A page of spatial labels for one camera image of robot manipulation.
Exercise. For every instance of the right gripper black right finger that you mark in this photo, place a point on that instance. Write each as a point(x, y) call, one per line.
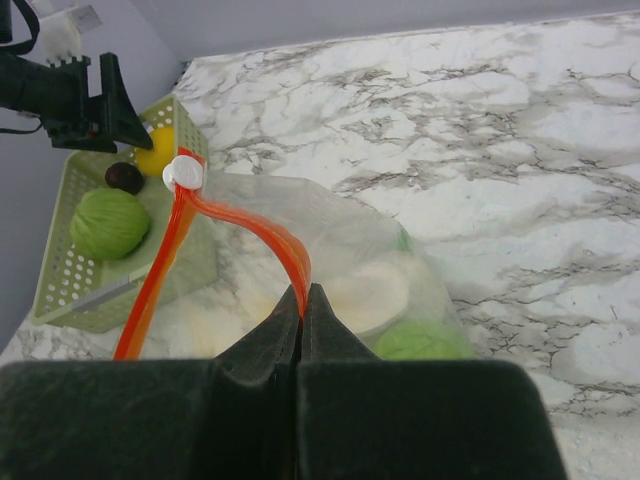
point(360, 417)

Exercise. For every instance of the orange toy fruit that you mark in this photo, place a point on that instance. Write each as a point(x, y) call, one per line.
point(152, 162)

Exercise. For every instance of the lime green toy fruit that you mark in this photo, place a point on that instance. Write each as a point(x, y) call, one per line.
point(409, 340)

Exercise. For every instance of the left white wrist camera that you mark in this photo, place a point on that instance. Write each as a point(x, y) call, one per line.
point(61, 30)

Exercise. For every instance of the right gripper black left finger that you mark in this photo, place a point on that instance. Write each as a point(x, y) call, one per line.
point(227, 417)

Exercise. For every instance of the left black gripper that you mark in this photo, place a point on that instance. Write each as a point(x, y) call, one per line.
point(59, 98)

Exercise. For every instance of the dark red toy fruit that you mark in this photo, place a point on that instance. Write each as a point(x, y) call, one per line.
point(126, 177)

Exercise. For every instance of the green toy cabbage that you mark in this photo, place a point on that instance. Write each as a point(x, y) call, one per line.
point(108, 224)

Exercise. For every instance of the white toy garlic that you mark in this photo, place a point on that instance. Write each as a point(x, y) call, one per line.
point(370, 297)

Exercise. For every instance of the green plastic basket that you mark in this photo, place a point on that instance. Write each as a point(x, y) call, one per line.
point(96, 296)

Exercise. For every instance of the clear zip top bag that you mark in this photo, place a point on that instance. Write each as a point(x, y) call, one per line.
point(272, 235)

